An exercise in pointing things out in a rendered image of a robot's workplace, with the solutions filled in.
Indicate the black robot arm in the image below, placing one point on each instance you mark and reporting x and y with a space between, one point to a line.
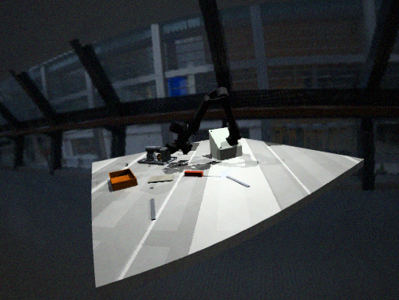
194 122

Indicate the orange open tray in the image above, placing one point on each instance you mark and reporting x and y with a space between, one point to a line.
122 179

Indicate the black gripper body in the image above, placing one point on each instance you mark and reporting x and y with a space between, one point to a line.
172 147

